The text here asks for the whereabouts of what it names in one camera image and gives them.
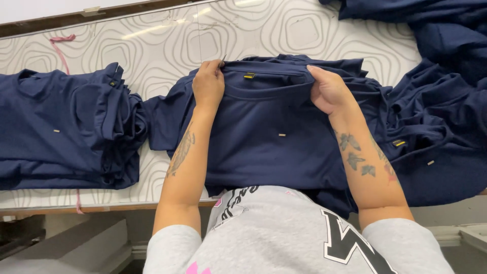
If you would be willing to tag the person's left hand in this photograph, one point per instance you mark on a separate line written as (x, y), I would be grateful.
(208, 85)

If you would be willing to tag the person's right hand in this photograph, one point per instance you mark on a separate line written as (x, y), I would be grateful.
(328, 91)

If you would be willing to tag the person's left fingers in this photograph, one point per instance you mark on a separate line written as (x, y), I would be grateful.
(213, 64)

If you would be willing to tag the small metal thread snips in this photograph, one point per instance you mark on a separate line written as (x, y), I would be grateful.
(223, 59)

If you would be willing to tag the navy blue t-shirt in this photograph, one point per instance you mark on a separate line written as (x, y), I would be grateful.
(266, 137)

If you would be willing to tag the stack of folded navy t-shirts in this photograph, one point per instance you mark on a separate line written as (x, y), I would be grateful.
(64, 129)

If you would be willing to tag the person's grey printed t-shirt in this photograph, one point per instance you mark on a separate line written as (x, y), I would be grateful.
(281, 236)

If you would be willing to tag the heap of unfolded navy t-shirts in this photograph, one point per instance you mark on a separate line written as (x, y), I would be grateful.
(437, 114)

